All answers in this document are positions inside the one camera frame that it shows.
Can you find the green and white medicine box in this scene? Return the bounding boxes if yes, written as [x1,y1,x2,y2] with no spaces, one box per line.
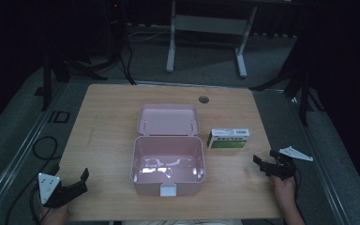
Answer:
[206,127,251,150]

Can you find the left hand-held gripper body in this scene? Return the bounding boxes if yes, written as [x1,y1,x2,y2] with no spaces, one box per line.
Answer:
[37,172,76,209]

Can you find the person's left hand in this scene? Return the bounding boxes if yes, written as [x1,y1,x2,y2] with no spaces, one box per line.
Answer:
[40,202,71,225]

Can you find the white metal desk frame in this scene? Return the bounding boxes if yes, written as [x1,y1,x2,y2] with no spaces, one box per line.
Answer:
[165,0,259,79]

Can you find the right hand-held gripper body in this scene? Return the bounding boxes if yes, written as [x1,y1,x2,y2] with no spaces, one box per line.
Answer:
[269,145,314,182]

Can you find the pink plastic storage box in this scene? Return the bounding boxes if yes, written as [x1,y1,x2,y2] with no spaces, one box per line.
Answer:
[129,103,206,198]

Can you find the black tripod stand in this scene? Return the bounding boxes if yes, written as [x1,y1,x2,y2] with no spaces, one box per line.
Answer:
[248,31,326,127]
[34,52,109,113]

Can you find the black computer tower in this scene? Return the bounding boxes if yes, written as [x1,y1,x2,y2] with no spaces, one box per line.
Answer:
[104,0,128,60]

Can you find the black floor cable loop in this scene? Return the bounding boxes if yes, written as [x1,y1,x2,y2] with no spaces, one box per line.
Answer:
[32,135,60,162]

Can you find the person's right hand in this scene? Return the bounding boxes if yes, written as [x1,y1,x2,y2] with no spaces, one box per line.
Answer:
[270,174,296,203]

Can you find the left hand-held gripper cable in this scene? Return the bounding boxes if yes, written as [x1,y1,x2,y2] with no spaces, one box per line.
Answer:
[4,162,60,225]

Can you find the metal floor rail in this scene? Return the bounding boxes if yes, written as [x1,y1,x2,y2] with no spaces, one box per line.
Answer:
[289,93,355,225]
[0,82,68,221]

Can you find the white floor cable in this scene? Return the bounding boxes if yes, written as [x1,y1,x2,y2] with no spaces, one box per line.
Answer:
[127,28,171,44]

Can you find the black floor cables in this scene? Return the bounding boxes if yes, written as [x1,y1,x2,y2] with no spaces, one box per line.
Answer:
[118,40,138,86]

